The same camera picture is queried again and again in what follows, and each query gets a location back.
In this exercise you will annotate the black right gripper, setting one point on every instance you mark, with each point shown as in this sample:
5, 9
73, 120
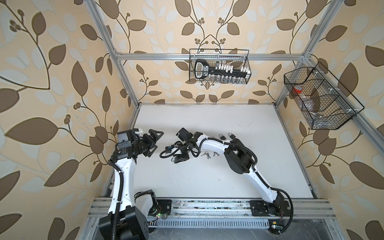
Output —
181, 157

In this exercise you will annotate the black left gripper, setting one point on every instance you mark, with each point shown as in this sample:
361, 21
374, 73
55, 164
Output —
150, 143

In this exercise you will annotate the medium padlock key bunch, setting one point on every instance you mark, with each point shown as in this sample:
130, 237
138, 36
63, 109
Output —
207, 155

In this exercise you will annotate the small black padlock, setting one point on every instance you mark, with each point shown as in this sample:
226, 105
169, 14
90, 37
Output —
222, 137

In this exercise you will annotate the smallest black padlock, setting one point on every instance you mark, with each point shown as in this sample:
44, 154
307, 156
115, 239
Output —
232, 136

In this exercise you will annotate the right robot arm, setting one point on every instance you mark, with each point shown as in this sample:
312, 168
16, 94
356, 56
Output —
240, 159

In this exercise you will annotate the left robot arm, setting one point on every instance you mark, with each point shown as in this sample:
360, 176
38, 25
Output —
127, 217

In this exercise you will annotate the black socket holder tool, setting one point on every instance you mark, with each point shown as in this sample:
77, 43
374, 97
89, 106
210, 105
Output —
202, 69

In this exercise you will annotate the red item in basket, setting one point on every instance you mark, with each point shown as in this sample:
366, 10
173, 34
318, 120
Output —
297, 89

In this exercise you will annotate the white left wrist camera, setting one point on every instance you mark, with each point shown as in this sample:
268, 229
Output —
138, 132

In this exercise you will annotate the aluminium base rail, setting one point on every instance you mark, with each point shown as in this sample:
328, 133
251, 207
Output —
234, 213

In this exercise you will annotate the black wire basket back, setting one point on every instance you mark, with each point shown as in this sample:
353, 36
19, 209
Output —
235, 57

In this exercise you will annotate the black wire basket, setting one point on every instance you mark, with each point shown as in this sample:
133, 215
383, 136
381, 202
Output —
327, 103
235, 57

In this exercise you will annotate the black wire basket right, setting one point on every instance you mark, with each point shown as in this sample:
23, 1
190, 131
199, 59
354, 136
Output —
327, 103

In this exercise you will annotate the aluminium frame corner post left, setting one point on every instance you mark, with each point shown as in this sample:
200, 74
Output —
93, 10

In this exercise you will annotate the aluminium frame corner post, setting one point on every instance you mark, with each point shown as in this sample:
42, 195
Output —
326, 13
93, 10

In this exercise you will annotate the aluminium frame corner post right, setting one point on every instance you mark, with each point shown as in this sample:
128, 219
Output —
326, 13

